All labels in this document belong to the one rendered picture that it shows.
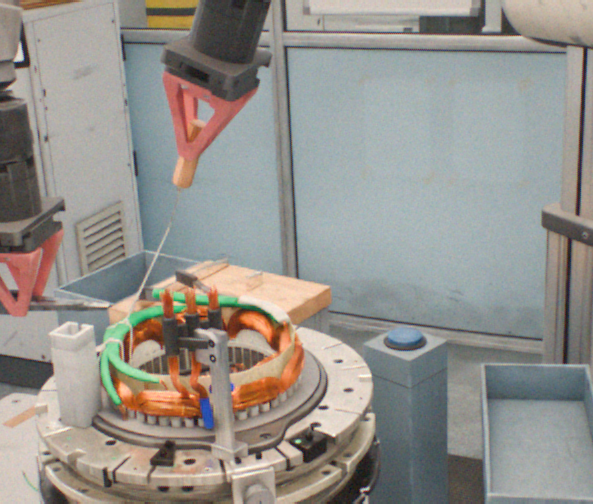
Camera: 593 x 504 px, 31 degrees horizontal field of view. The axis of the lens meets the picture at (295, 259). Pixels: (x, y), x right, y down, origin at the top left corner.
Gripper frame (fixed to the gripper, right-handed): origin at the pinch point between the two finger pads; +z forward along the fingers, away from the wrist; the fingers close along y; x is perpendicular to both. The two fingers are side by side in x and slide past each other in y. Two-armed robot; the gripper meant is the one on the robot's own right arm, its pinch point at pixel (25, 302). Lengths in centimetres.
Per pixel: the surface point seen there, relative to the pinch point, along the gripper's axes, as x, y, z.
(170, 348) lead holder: 19.8, 13.6, -2.7
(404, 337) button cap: 33.5, -23.9, 13.3
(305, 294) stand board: 20.6, -30.6, 11.3
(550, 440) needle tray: 50, -6, 15
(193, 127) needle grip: 19.0, 0.9, -17.7
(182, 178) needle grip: 17.5, 0.8, -13.1
